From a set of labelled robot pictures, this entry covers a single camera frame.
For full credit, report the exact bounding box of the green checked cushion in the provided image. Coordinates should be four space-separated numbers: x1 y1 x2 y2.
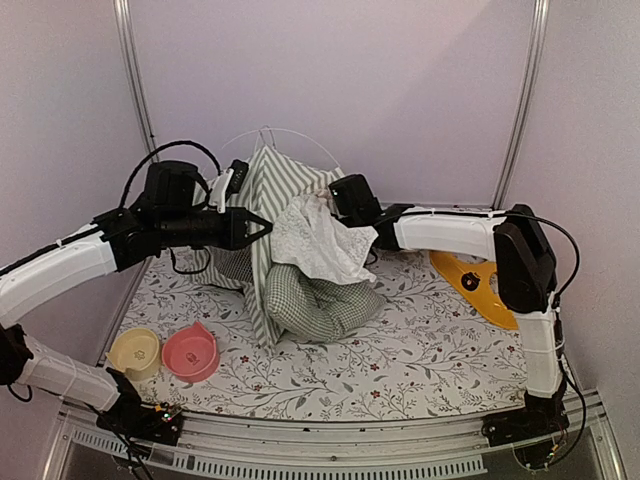
264 264 386 343

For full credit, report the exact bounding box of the aluminium frame post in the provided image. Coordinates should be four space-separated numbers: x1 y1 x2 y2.
112 0 157 153
492 0 550 209

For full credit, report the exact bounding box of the pink pet bowl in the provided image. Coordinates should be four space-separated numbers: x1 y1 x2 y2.
161 321 220 384

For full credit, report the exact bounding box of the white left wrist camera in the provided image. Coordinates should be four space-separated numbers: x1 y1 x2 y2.
208 159 249 214

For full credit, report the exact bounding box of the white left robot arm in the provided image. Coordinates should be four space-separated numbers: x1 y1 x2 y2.
1 160 271 434

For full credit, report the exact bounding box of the floral table mat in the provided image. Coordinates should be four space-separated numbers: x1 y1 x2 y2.
117 244 565 421

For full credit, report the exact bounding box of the aluminium frame post right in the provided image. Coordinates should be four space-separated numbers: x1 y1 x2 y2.
492 0 550 209

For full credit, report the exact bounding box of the cream pet bowl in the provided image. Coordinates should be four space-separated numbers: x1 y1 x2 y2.
106 328 161 382

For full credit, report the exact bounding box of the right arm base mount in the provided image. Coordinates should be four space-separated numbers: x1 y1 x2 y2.
481 408 570 447

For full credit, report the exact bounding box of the front aluminium rail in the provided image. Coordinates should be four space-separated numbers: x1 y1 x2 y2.
43 390 631 479

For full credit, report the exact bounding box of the green striped pet tent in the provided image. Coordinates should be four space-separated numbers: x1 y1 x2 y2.
192 138 378 350

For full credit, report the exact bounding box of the yellow double pet bowl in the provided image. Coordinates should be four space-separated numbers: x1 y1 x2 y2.
429 251 518 330

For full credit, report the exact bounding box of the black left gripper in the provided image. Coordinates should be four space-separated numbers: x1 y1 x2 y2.
160 207 274 251

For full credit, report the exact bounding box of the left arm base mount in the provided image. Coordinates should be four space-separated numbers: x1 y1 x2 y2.
96 386 184 446

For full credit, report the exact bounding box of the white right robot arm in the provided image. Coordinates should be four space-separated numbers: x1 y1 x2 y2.
329 174 563 436

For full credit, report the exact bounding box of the aluminium frame post left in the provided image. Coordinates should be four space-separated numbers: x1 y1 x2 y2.
112 0 157 153

